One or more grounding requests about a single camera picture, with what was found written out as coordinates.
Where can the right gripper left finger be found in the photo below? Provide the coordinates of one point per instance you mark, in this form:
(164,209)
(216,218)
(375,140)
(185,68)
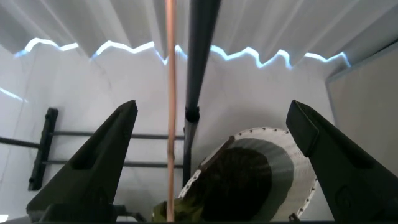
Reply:
(93,174)

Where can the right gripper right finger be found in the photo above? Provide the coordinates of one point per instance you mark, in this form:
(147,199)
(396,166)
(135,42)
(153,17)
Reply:
(357,174)

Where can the pink clothes hanger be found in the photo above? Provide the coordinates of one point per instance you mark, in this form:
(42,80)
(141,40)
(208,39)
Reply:
(171,93)

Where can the white laundry basket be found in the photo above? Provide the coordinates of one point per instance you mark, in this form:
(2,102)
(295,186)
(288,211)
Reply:
(306,174)

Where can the black clothes rack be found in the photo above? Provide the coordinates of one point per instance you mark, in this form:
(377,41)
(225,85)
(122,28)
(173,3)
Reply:
(202,46)

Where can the green garment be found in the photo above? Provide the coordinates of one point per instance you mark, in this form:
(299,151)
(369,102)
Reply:
(186,212)

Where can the white curtain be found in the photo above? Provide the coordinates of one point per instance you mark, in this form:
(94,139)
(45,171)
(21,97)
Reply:
(280,21)

